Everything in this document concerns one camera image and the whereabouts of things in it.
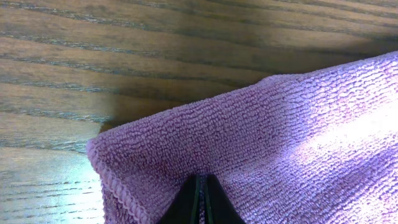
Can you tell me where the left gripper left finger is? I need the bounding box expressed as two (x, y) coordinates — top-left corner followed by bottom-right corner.
(158, 175), (201, 224)

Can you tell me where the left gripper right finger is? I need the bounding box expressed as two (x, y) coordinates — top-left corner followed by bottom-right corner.
(204, 174), (245, 224)

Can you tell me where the purple microfiber cloth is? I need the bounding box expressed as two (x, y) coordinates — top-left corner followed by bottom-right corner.
(86, 52), (397, 223)

